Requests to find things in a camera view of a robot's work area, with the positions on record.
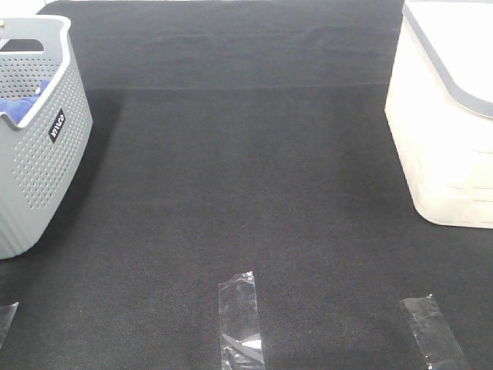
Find cream white storage bin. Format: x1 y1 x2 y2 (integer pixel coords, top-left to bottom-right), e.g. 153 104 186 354
384 1 492 228

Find centre clear tape strip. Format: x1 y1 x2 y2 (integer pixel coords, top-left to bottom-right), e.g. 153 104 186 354
219 271 265 369

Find grey perforated laundry basket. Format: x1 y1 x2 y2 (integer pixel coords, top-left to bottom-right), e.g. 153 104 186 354
1 15 93 259

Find left clear tape strip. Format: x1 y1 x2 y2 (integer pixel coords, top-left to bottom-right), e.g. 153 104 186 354
0 302 18 348

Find blue cloth in basket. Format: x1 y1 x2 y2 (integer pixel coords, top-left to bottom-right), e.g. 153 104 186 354
1 80 49 124

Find black table cloth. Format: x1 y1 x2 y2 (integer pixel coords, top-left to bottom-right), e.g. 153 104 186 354
1 1 492 369

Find clear tape strip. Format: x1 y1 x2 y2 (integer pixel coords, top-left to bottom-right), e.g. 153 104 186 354
219 271 265 369
0 302 18 348
398 294 471 370

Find right clear tape strip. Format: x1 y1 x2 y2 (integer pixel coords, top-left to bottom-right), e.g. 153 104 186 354
398 294 471 370

